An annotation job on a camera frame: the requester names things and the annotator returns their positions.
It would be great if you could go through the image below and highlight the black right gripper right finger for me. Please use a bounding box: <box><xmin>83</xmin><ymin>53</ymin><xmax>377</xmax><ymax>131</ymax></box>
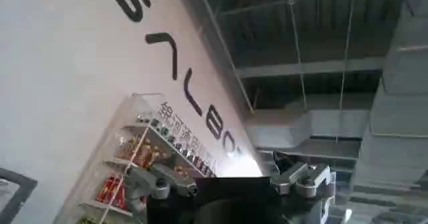
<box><xmin>269</xmin><ymin>150</ymin><xmax>337</xmax><ymax>224</ymax></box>

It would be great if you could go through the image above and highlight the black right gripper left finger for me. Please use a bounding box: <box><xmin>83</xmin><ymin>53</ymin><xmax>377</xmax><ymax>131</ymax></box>
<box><xmin>124</xmin><ymin>163</ymin><xmax>199</xmax><ymax>214</ymax></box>

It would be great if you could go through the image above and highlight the white shelf rack with goods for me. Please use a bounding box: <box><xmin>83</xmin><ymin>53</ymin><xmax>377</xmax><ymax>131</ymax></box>
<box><xmin>53</xmin><ymin>92</ymin><xmax>217</xmax><ymax>224</ymax></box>

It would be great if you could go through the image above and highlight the black framed panel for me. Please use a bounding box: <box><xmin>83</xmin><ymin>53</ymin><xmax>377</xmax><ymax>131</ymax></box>
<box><xmin>0</xmin><ymin>167</ymin><xmax>38</xmax><ymax>224</ymax></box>

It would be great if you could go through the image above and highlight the grey ceiling air duct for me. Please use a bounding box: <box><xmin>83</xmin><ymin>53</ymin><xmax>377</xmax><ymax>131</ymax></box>
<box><xmin>244</xmin><ymin>0</ymin><xmax>428</xmax><ymax>224</ymax></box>

